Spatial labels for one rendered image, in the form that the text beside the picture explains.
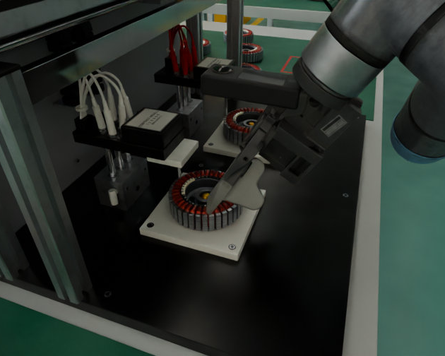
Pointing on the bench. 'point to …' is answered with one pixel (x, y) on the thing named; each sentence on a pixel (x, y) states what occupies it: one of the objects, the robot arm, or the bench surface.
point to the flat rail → (104, 48)
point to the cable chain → (70, 101)
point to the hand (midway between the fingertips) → (222, 178)
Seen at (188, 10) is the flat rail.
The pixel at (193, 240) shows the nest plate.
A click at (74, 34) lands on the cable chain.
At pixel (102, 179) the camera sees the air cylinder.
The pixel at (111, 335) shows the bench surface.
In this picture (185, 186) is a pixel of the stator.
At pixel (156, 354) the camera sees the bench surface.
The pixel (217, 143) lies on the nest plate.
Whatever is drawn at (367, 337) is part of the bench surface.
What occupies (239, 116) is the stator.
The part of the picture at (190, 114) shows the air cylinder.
